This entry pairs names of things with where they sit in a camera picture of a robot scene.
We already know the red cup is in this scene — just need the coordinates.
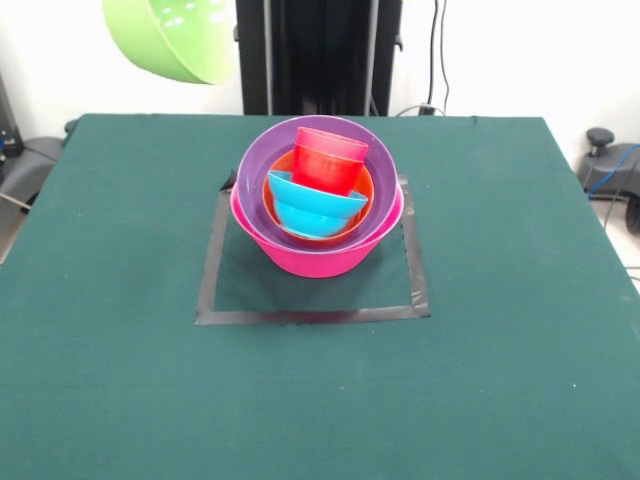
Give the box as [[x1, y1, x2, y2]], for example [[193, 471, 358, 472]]
[[291, 142, 369, 198]]

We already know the large pink bowl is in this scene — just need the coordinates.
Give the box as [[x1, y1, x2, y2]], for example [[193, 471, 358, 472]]
[[229, 172, 405, 279]]

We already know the large green bowl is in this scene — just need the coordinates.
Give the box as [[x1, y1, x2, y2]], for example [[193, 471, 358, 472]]
[[102, 0, 236, 86]]

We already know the dark green table cloth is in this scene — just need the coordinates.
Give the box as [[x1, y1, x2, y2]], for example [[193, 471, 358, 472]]
[[0, 113, 640, 480]]

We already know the black floor device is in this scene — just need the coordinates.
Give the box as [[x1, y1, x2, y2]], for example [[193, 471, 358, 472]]
[[577, 127, 640, 201], [0, 119, 69, 201]]

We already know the orange ribbed bowl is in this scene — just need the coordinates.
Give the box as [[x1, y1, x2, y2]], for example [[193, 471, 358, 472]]
[[263, 151, 376, 246]]

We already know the pink cup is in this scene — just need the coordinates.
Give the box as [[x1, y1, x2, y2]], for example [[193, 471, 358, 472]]
[[294, 126, 371, 163]]

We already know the black wall cable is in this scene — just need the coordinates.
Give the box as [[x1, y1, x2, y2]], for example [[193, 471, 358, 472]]
[[394, 0, 451, 119]]

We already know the purple bowl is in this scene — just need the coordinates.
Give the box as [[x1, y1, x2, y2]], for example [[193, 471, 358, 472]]
[[237, 114, 400, 251]]

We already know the small cyan bowl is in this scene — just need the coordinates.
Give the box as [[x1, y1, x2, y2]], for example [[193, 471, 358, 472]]
[[267, 169, 370, 239]]

